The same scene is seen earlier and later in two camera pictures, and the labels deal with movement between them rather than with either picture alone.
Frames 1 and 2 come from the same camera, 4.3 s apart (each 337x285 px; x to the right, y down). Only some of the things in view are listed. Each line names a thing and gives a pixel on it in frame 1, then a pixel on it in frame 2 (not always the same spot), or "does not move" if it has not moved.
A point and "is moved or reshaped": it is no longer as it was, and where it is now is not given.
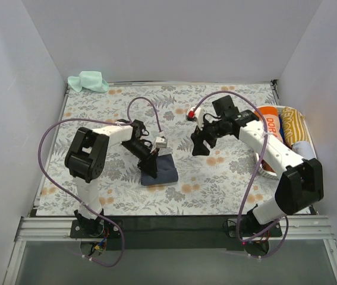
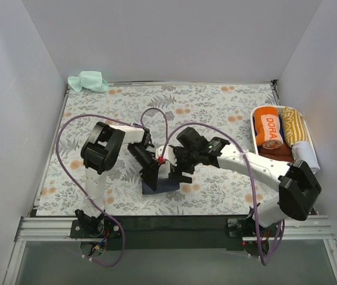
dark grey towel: (167, 172) is moved or reshaped
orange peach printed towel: (272, 120) does not move
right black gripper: (201, 135) to (179, 165)
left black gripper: (149, 160) does not move
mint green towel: (90, 81) does not move
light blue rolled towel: (304, 149) does not move
